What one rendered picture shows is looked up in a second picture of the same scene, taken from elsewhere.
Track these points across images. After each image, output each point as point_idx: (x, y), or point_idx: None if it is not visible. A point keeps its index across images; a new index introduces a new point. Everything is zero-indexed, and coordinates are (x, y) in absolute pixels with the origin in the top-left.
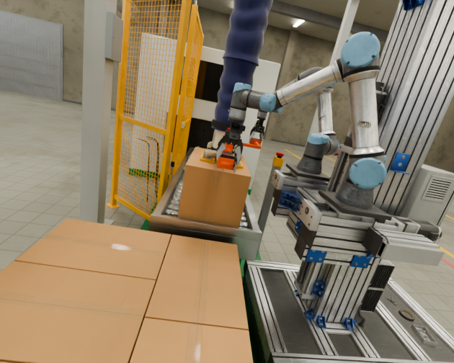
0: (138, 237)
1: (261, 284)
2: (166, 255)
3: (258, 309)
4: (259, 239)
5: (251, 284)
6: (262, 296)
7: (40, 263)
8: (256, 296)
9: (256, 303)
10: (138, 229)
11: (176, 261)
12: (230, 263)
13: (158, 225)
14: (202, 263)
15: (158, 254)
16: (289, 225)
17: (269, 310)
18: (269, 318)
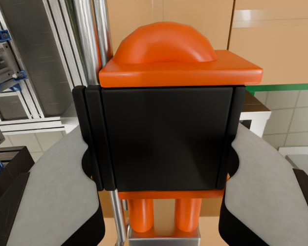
0: (281, 58)
1: (74, 85)
2: (229, 16)
3: (75, 36)
4: (67, 111)
5: (88, 82)
6: (70, 58)
7: None
8: (78, 56)
9: (78, 49)
10: (280, 83)
11: (210, 0)
12: (112, 23)
13: (247, 104)
14: (163, 7)
15: (243, 14)
16: None
17: (59, 38)
18: (58, 18)
